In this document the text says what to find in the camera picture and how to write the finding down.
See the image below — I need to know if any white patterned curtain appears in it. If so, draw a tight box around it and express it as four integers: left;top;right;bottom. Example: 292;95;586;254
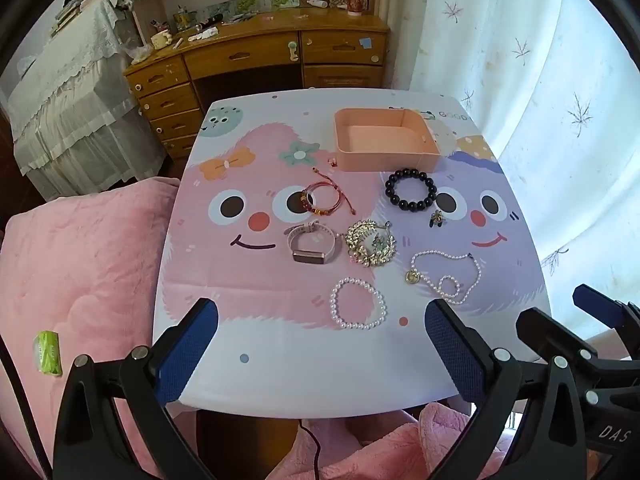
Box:
375;0;640;361

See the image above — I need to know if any green packet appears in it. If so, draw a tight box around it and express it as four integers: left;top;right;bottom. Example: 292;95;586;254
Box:
32;330;63;376

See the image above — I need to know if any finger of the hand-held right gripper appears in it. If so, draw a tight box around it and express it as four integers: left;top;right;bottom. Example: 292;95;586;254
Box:
516;307;616;366
572;284;640;333

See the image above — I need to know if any pink strap wristwatch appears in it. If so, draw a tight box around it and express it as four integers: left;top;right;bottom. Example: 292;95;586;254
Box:
283;220;343;264

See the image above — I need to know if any wooden desk with drawers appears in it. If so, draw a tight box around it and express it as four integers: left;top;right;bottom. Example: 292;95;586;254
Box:
123;7;391;161

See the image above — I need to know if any pink blanket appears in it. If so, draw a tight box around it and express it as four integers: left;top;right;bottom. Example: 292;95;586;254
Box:
0;176;182;480

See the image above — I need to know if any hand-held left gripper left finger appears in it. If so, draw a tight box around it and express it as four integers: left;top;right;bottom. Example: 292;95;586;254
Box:
52;297;221;480

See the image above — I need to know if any black bead bracelet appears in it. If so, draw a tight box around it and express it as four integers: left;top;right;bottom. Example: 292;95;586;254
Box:
385;169;437;212

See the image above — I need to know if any white pearl bracelet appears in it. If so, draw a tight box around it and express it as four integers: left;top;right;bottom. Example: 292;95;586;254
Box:
329;276;387;331

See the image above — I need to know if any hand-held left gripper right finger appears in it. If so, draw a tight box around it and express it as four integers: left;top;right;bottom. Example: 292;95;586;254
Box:
424;299;587;480

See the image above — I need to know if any pearl necklace with gold pendant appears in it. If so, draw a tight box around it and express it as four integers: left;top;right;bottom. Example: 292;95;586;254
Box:
405;249;483;306

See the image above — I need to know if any pink plastic box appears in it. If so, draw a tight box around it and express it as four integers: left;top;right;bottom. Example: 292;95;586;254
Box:
334;107;442;172

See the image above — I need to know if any black cable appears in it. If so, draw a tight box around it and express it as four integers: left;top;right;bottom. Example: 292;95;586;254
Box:
0;330;53;480
298;420;323;480

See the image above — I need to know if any red string bracelet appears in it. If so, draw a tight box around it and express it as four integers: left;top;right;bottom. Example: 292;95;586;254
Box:
300;169;357;218

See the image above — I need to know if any white lace covered furniture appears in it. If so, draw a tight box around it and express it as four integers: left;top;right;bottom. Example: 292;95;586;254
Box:
5;0;166;201

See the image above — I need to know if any pink fleece cloth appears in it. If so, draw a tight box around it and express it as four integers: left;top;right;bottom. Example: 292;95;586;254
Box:
265;402;518;480

